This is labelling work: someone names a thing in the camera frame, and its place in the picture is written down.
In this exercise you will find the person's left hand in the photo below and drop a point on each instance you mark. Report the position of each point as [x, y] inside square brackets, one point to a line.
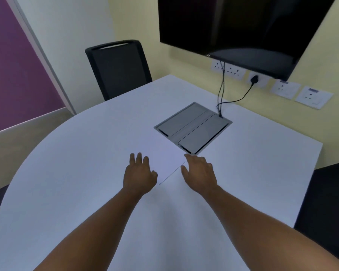
[138, 177]

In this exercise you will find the white paper sheet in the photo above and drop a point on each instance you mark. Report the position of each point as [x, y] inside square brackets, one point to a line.
[161, 155]

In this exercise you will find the black power plug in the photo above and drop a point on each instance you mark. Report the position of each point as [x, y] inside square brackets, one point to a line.
[254, 79]

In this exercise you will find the black mesh office chair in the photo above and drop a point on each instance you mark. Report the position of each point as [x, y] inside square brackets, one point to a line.
[118, 69]

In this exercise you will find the person's right hand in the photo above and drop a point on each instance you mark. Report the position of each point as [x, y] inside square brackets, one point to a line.
[200, 176]

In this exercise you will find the person's left middle finger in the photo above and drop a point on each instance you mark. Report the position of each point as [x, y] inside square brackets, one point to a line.
[138, 158]

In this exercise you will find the black wall television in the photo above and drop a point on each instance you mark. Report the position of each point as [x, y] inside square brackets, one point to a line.
[243, 28]

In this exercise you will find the person's left thumb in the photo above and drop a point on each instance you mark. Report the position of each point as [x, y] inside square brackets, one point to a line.
[154, 176]

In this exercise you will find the person's right forearm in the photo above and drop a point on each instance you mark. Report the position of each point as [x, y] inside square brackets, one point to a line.
[257, 228]

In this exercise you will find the person's right thumb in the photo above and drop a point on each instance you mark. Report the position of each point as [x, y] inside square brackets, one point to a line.
[184, 170]

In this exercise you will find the person's left forearm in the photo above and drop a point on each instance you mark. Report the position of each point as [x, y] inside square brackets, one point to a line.
[96, 231]

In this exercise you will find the wide white wall socket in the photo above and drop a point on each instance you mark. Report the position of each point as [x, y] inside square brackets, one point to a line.
[232, 70]

